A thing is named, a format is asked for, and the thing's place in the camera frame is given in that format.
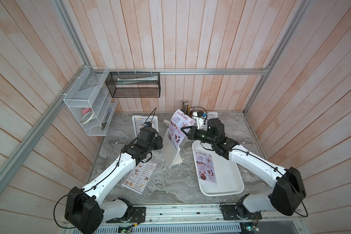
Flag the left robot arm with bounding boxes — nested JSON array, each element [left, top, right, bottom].
[[64, 126, 163, 234]]

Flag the pink eraser block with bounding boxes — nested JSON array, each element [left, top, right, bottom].
[[81, 108, 92, 116]]

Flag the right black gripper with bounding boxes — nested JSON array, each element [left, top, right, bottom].
[[181, 127, 217, 148]]

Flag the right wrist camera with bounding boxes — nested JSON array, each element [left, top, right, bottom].
[[195, 111, 208, 129]]

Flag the white menu holder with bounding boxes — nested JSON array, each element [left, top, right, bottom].
[[192, 112, 218, 130], [132, 115, 159, 136], [161, 129, 183, 169]]

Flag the pencils in cup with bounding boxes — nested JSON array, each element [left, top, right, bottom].
[[181, 100, 189, 115]]

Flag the white tape roll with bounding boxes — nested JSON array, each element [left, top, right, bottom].
[[80, 111, 95, 125]]

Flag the papers in black basket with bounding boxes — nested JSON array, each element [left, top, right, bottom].
[[116, 76, 159, 85]]

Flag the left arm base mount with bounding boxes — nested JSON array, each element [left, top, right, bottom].
[[103, 198, 146, 224]]

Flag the white plastic tray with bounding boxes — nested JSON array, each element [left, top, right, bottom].
[[192, 141, 244, 197]]

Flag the special menu sheet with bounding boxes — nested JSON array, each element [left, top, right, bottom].
[[168, 109, 195, 148], [194, 151, 217, 185]]

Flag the special menu sheet top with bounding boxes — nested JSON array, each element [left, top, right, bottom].
[[168, 109, 195, 148]]

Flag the special menu sheet lower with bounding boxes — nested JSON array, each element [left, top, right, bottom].
[[194, 151, 217, 185]]

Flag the white stapler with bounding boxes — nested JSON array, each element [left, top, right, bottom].
[[163, 120, 171, 127]]

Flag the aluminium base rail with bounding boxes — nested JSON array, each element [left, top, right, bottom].
[[63, 203, 305, 228]]

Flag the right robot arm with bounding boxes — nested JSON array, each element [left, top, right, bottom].
[[181, 119, 306, 219]]

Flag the white wire wall shelf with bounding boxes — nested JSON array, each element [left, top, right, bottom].
[[63, 66, 117, 137]]

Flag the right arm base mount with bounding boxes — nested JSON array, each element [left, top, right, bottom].
[[219, 194, 262, 220]]

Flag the black mesh wall basket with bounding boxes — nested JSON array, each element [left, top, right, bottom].
[[105, 72, 161, 98]]

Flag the dim sum inn menu sheet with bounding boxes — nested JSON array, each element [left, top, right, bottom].
[[122, 161, 157, 194]]

